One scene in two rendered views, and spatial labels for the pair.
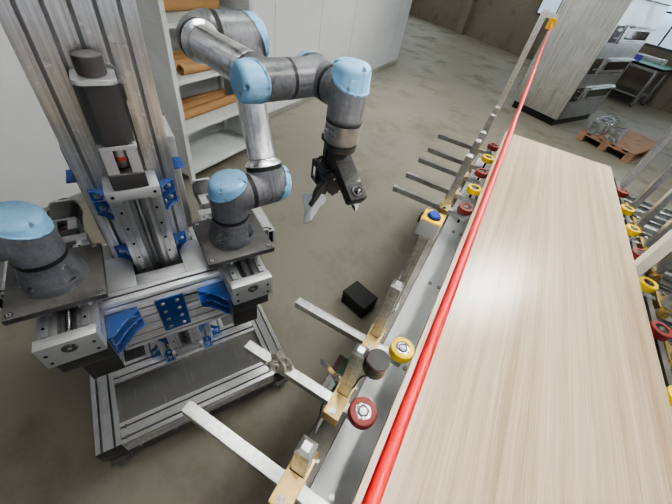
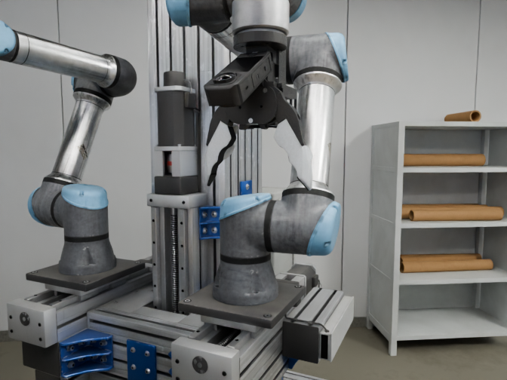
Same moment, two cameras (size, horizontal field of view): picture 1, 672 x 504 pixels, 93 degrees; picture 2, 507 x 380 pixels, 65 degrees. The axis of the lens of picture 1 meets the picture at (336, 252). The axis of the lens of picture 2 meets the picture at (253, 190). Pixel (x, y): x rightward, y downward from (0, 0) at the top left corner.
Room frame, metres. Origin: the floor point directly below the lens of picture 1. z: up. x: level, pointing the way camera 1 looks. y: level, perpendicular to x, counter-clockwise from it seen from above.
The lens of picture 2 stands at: (0.41, -0.45, 1.37)
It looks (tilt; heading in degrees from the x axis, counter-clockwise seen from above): 6 degrees down; 64
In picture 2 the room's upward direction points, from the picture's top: straight up
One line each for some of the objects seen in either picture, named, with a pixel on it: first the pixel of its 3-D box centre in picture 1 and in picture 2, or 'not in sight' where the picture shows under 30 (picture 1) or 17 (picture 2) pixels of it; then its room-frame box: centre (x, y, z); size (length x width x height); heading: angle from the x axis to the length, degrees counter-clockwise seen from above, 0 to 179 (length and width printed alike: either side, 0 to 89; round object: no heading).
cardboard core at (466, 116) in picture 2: not in sight; (462, 117); (2.97, 1.44, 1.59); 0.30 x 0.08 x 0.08; 69
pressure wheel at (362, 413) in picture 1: (359, 417); not in sight; (0.35, -0.17, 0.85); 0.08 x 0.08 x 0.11
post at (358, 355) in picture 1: (345, 388); not in sight; (0.41, -0.11, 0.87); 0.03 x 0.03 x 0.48; 69
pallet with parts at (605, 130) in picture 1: (624, 135); not in sight; (5.97, -4.40, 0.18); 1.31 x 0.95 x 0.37; 127
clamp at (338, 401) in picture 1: (340, 399); not in sight; (0.39, -0.11, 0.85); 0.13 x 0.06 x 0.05; 159
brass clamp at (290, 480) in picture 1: (294, 477); not in sight; (0.16, -0.01, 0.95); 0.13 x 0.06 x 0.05; 159
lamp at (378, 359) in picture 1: (368, 378); not in sight; (0.40, -0.16, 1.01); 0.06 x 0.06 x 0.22; 69
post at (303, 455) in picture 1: (298, 473); not in sight; (0.18, -0.02, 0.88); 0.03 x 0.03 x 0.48; 69
